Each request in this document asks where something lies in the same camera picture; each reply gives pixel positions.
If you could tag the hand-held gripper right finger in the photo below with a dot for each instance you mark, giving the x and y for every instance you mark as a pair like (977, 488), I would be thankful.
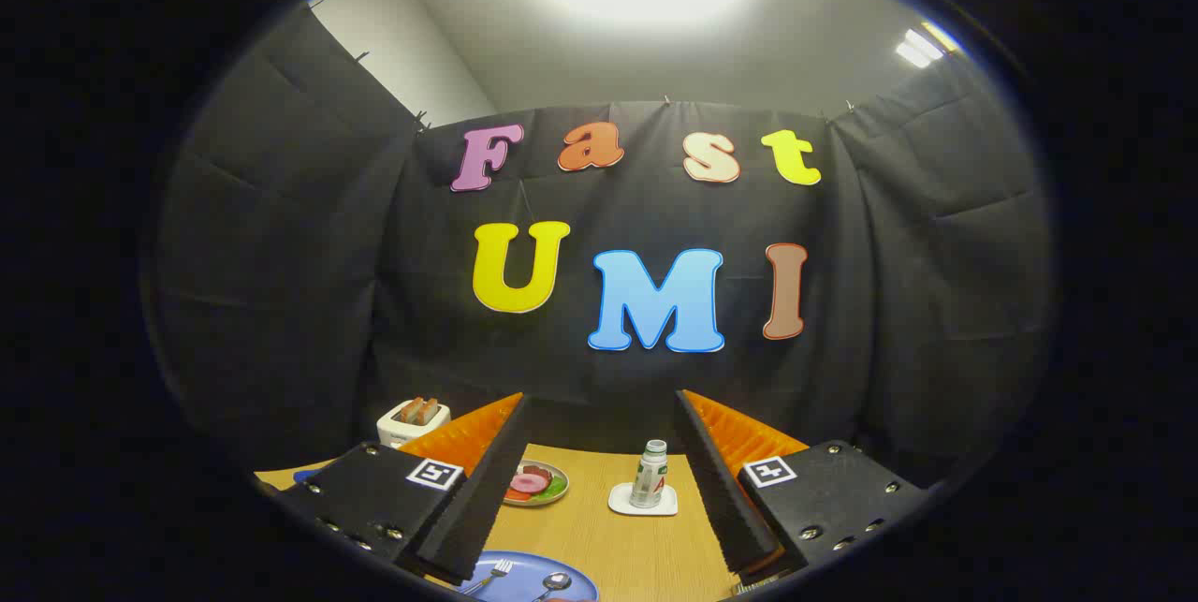
(716, 490)

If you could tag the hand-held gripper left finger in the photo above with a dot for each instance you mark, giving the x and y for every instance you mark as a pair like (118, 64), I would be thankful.
(487, 490)

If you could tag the pink ham slice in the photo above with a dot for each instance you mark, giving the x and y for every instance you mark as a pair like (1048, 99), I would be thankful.
(530, 482)

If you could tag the grey plate with food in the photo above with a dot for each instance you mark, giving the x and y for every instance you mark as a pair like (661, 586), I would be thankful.
(543, 497)

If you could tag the white and green drink can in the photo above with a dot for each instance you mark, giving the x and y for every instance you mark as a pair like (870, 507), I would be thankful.
(648, 480)

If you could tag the green lettuce leaf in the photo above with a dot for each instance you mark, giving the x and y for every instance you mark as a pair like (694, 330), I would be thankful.
(558, 488)

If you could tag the blue round plate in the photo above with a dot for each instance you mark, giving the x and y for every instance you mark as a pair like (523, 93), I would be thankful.
(529, 569)

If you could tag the white square coaster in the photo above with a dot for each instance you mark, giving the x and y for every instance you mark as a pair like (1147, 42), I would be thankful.
(622, 501)

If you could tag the toast slices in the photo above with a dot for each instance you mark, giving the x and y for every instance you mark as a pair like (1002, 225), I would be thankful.
(418, 410)

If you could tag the white toaster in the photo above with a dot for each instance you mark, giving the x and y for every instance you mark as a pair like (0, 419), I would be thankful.
(398, 429)

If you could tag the blue folded towel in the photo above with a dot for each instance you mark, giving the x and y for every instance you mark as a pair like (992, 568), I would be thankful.
(307, 476)

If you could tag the black backdrop cloth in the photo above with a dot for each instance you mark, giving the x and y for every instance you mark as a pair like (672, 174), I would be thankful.
(655, 209)

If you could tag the small ceiling light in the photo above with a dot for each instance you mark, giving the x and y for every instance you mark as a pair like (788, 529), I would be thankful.
(922, 45)

